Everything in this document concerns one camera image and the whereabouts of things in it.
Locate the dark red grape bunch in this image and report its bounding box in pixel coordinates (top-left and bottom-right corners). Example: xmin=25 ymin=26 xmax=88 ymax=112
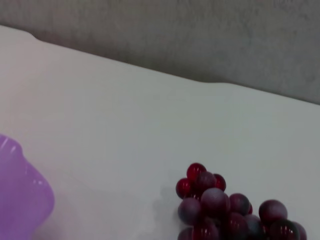
xmin=175 ymin=162 xmax=308 ymax=240

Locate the purple wavy glass plate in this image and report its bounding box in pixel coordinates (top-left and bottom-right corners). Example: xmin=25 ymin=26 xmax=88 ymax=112
xmin=0 ymin=133 xmax=55 ymax=240

